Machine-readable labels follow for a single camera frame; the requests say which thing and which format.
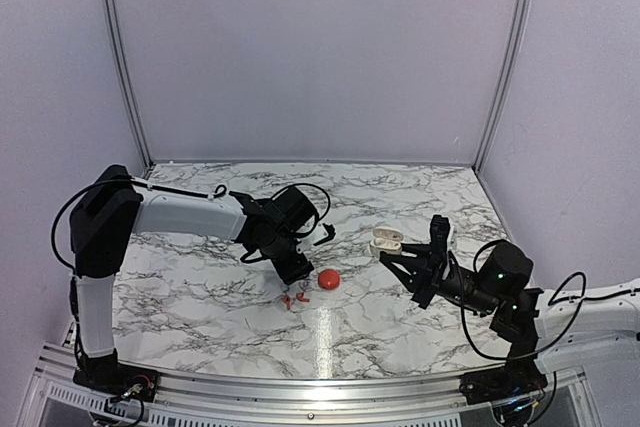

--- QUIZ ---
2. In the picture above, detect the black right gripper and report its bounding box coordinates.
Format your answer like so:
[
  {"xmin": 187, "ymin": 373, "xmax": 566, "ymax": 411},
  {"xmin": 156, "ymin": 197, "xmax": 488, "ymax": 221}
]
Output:
[{"xmin": 383, "ymin": 244, "xmax": 501, "ymax": 316}]

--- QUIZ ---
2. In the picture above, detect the white earbud charging case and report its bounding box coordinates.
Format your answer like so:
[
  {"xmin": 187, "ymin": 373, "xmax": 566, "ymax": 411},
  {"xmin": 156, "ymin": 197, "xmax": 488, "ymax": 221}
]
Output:
[{"xmin": 369, "ymin": 226, "xmax": 404, "ymax": 258}]

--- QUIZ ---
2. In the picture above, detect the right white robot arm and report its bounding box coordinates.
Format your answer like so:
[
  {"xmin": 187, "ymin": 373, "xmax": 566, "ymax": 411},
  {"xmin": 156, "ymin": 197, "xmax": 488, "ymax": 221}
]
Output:
[{"xmin": 369, "ymin": 240, "xmax": 639, "ymax": 395}]

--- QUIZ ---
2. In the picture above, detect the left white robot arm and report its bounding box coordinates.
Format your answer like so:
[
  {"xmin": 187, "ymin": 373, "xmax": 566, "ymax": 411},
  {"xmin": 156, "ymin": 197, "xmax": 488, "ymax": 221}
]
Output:
[{"xmin": 69, "ymin": 165, "xmax": 321, "ymax": 392}]

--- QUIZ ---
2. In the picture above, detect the red round charging case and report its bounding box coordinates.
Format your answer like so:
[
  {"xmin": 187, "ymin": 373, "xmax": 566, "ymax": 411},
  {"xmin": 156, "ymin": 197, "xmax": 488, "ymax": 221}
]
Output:
[{"xmin": 318, "ymin": 269, "xmax": 341, "ymax": 291}]

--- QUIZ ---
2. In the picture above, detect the red earbud right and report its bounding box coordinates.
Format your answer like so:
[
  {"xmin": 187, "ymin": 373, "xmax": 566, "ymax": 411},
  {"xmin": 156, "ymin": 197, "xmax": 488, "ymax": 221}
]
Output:
[{"xmin": 296, "ymin": 292, "xmax": 310, "ymax": 303}]

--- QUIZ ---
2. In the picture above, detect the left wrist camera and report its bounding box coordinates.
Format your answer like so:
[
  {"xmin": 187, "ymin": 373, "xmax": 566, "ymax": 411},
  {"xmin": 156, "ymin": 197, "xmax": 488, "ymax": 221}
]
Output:
[{"xmin": 296, "ymin": 223, "xmax": 336, "ymax": 253}]

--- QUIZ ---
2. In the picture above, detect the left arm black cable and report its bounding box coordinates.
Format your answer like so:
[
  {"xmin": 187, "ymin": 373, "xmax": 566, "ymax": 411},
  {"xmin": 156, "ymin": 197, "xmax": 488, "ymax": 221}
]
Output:
[{"xmin": 51, "ymin": 180, "xmax": 226, "ymax": 273}]

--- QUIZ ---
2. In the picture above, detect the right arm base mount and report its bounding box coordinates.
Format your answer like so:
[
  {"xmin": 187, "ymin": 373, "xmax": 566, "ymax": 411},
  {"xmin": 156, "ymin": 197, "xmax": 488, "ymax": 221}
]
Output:
[{"xmin": 459, "ymin": 343, "xmax": 548, "ymax": 405}]

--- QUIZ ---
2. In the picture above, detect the right metal corner post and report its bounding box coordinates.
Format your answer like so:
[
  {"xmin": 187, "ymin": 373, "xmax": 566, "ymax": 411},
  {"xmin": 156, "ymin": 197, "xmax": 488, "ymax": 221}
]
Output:
[{"xmin": 472, "ymin": 0, "xmax": 531, "ymax": 176}]

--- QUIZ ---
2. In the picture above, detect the metal corner post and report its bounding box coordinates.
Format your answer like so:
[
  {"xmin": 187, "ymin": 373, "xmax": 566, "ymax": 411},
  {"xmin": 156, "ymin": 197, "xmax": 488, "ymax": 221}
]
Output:
[
  {"xmin": 102, "ymin": 0, "xmax": 154, "ymax": 173},
  {"xmin": 472, "ymin": 0, "xmax": 531, "ymax": 176}
]

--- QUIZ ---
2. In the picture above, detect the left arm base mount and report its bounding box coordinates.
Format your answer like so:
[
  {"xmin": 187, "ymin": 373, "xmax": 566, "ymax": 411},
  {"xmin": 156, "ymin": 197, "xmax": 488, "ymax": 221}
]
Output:
[{"xmin": 73, "ymin": 350, "xmax": 159, "ymax": 402}]

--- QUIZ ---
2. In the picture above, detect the aluminium front rail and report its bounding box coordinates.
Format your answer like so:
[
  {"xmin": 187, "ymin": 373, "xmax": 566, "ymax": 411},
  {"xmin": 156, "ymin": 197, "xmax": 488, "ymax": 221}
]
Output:
[{"xmin": 16, "ymin": 344, "xmax": 603, "ymax": 426}]

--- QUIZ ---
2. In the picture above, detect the left metal corner post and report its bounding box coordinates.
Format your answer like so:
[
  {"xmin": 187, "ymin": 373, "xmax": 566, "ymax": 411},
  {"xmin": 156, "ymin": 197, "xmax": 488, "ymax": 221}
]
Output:
[{"xmin": 102, "ymin": 0, "xmax": 154, "ymax": 173}]

